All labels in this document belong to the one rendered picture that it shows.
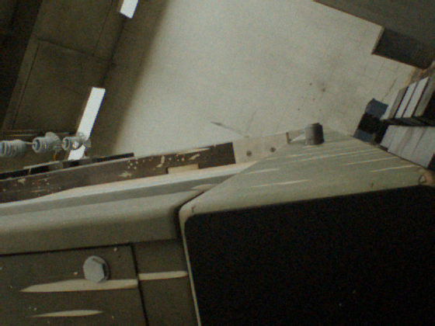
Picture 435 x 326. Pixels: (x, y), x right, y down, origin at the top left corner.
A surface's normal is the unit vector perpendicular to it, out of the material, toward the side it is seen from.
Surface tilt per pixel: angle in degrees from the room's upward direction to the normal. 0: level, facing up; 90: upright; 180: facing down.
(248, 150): 90
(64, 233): 90
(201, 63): 90
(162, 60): 90
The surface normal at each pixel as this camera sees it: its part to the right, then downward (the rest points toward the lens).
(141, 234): -0.25, 0.09
